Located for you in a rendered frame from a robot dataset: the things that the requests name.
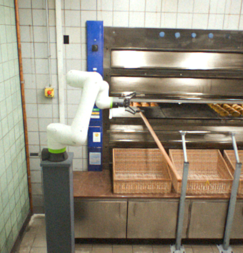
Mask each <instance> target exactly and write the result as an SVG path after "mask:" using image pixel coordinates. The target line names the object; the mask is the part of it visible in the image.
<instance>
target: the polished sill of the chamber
mask: <svg viewBox="0 0 243 253"><path fill-rule="evenodd" d="M146 120H147V122H148V123H195V124H243V119H214V118H153V117H146ZM109 122H132V123H144V120H143V118H142V117H109Z"/></svg>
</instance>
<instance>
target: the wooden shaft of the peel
mask: <svg viewBox="0 0 243 253"><path fill-rule="evenodd" d="M139 113H140V115H141V116H142V118H143V120H144V122H145V124H146V126H147V127H148V130H149V132H150V133H151V134H152V136H153V138H154V140H155V142H156V144H157V146H158V147H159V149H160V151H161V153H162V154H163V156H164V158H165V160H166V162H167V164H168V165H169V167H170V169H171V171H172V173H173V174H174V176H175V178H176V179H177V181H178V182H181V181H182V179H181V177H180V176H179V174H178V172H177V170H176V168H175V167H174V165H173V164H172V162H171V161H170V158H169V157H168V155H167V153H166V152H165V150H164V148H163V146H162V145H161V144H160V142H159V140H158V138H157V136H156V135H155V133H154V131H153V130H152V128H151V127H150V125H149V123H148V122H147V120H146V118H145V116H144V114H143V113H142V112H139Z"/></svg>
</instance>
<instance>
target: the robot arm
mask: <svg viewBox="0 0 243 253"><path fill-rule="evenodd" d="M65 81H66V83H67V84H68V85H69V86H72V87H76V88H81V89H82V90H83V92H82V96H81V100H80V104H79V105H78V108H77V112H76V115H75V117H74V120H73V123H72V125H71V126H67V125H64V124H60V123H54V124H50V125H48V126H47V145H48V148H43V150H42V151H41V152H39V153H30V156H39V157H41V158H42V161H46V160H48V161H50V162H63V161H66V159H68V154H67V153H66V145H69V146H74V147H80V146H82V145H83V144H84V143H85V142H86V138H87V131H88V125H89V120H90V118H91V114H92V110H93V107H94V103H95V102H96V106H97V107H98V108H100V109H105V108H118V106H119V107H125V111H127V112H129V113H131V114H133V115H135V113H139V112H144V110H136V111H135V110H134V109H133V108H132V107H130V106H129V105H130V100H131V99H132V98H133V97H134V96H145V95H144V94H140V93H136V92H135V91H134V92H132V93H129V94H127V95H125V98H119V97H108V84H107V82H105V81H103V80H102V76H101V75H100V74H98V73H96V72H81V71H76V70H71V71H69V72H68V73H67V74H66V76H65ZM134 93H135V94H134ZM132 94H134V95H133V96H131V97H130V98H127V97H128V96H130V95H132ZM127 107H129V108H130V109H131V110H132V111H133V112H132V111H129V110H127Z"/></svg>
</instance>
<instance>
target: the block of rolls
mask: <svg viewBox="0 0 243 253"><path fill-rule="evenodd" d="M207 104H208V105H209V106H210V107H211V108H213V110H215V111H216V112H217V113H218V114H220V115H221V116H228V115H229V114H232V116H235V117H238V116H240V115H241V114H242V115H243V104H217V103H216V105H214V103H207Z"/></svg>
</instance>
